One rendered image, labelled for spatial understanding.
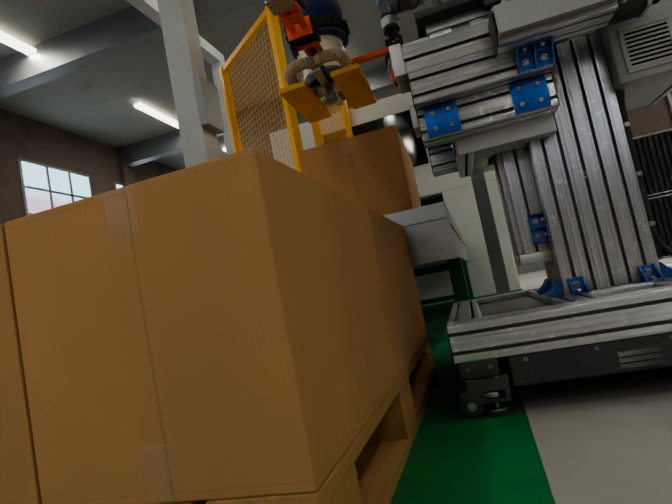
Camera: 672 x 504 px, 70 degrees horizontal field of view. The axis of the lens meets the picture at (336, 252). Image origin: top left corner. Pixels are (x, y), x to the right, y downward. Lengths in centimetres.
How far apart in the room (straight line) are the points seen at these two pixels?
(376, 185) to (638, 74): 89
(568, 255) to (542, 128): 37
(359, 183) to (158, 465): 141
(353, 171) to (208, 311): 137
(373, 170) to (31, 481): 147
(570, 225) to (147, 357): 119
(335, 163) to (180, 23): 170
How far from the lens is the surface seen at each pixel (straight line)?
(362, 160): 190
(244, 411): 59
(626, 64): 158
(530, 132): 148
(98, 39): 659
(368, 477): 95
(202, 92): 305
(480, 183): 235
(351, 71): 170
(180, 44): 326
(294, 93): 176
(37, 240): 77
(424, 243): 177
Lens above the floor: 36
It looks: 5 degrees up
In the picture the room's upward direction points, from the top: 11 degrees counter-clockwise
